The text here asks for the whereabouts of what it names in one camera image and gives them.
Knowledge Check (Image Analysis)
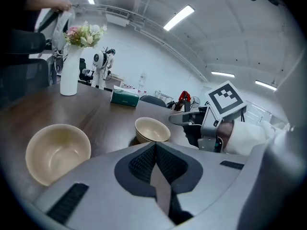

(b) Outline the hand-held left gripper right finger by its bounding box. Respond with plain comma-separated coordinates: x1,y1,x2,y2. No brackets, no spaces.
156,142,251,230

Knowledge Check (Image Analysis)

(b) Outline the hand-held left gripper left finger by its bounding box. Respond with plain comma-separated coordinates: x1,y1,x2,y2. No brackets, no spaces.
31,142,177,230

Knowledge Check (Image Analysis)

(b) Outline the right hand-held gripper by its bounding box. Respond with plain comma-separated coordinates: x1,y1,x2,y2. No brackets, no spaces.
168,80,248,153

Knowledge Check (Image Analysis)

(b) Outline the beige bowl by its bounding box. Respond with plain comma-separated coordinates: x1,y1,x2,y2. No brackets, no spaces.
25,123,92,187
135,117,171,142
135,126,170,144

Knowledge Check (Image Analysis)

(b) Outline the black high-back office chair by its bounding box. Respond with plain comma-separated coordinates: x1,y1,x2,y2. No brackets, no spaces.
171,99,190,112

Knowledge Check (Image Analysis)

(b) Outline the black standing fan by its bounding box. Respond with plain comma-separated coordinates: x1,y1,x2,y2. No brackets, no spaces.
189,96,201,110

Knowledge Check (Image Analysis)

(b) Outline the red jacket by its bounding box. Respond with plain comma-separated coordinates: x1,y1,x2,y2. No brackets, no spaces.
179,90,191,103

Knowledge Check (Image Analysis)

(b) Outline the black round-back chair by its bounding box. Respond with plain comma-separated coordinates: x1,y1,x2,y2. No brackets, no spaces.
139,94,167,108

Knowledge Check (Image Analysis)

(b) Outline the green and white tissue box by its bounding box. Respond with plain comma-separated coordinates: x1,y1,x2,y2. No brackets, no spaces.
110,85,140,107

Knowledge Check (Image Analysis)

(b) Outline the cluster of water jugs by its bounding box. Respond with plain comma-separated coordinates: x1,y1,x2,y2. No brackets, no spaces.
122,83,147,93

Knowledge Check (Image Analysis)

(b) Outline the white table with wooden top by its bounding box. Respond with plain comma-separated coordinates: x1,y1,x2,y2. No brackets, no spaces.
105,73,124,88

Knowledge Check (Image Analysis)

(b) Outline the black office chair with headrest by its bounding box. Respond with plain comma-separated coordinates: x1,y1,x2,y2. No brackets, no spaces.
79,58,94,83

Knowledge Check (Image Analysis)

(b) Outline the white vase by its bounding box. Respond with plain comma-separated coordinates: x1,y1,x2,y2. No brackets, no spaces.
59,44,83,96

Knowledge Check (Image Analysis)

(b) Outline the white air conditioner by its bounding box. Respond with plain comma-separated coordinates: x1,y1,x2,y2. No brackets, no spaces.
105,6,131,28

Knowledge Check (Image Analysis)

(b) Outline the pastel flower bouquet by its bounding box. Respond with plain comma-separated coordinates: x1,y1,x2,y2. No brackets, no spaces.
63,20,108,49

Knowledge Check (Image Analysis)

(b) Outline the black mesh office chair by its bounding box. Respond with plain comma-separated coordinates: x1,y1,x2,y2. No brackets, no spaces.
0,57,50,104

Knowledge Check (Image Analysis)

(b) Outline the black padded office chair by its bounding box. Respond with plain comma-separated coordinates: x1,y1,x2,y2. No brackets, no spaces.
4,29,46,55

